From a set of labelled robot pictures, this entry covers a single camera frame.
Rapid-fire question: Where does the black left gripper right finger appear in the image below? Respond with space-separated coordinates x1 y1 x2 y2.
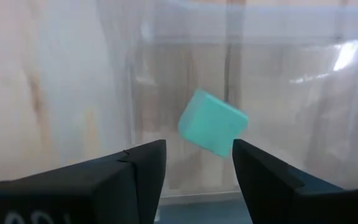
232 139 358 224

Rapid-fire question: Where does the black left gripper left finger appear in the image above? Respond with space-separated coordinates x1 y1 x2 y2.
0 139 167 224

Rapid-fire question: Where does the teal block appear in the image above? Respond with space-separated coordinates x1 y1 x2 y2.
177 88 249 159

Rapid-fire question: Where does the clear plastic bin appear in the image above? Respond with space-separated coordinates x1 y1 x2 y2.
97 0 358 205

